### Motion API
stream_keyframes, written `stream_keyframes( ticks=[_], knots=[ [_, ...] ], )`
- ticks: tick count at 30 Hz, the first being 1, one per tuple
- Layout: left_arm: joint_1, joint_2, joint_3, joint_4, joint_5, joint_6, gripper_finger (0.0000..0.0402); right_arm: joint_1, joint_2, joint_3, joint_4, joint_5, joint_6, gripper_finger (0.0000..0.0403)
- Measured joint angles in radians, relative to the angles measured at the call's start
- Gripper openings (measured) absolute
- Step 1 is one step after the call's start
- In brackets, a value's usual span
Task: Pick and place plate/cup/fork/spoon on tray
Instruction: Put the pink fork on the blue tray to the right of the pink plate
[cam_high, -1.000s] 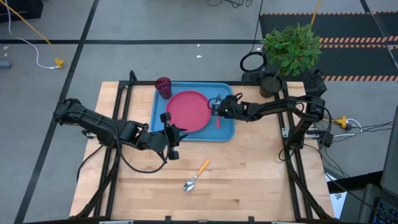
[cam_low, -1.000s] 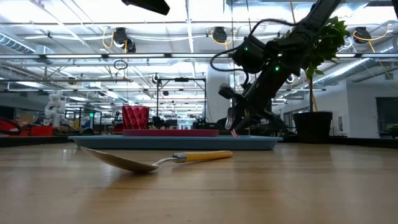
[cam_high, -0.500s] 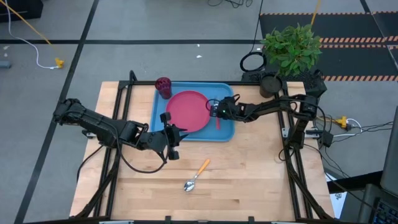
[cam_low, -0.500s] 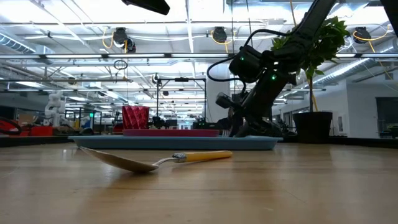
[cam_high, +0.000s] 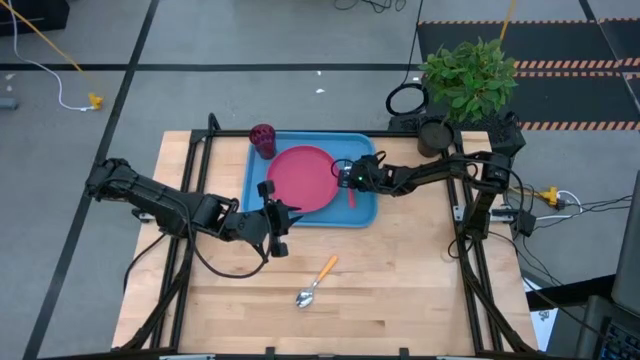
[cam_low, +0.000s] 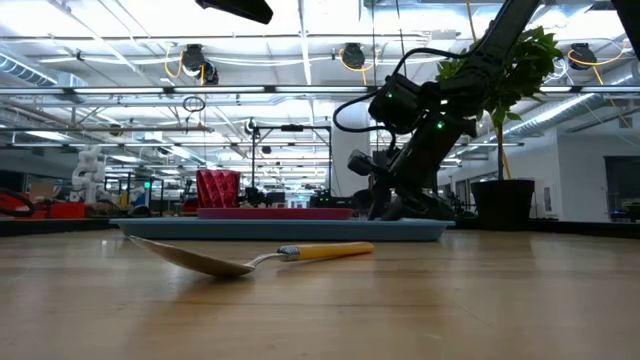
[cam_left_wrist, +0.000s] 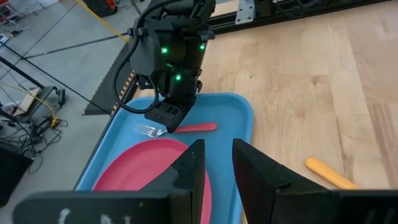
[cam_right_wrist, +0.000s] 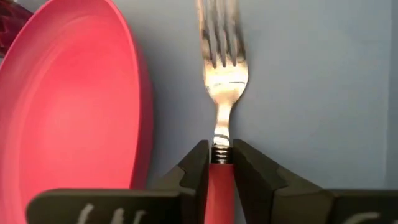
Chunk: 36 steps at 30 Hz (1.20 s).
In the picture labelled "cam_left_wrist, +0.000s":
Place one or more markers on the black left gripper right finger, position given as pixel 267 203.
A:
pixel 264 193

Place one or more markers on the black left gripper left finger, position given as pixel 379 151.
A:
pixel 174 199

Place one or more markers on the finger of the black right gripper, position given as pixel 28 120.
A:
pixel 163 113
pixel 182 116

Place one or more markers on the red plastic plate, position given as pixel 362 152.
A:
pixel 140 168

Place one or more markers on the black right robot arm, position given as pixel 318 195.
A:
pixel 149 46

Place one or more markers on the blue plastic tray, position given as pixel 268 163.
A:
pixel 230 118

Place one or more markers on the black floor stand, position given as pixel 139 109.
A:
pixel 43 102

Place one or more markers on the silver metal bracket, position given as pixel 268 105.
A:
pixel 244 11

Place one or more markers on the black table frame rail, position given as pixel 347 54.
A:
pixel 280 14

